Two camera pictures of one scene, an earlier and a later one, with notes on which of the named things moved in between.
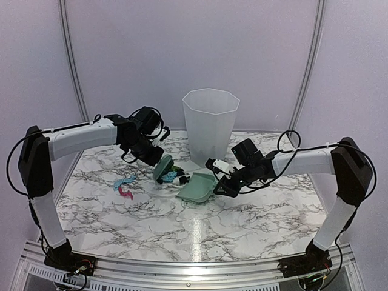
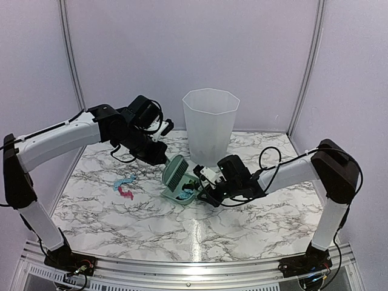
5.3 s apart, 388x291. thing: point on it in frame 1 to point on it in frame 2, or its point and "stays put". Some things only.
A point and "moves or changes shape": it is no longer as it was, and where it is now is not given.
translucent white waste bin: (211, 117) stays put
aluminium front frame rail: (32, 274) stays put
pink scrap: (125, 194) stays put
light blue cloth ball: (170, 176) to (185, 193)
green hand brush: (164, 165) moves or changes shape
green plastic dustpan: (199, 188) moves or changes shape
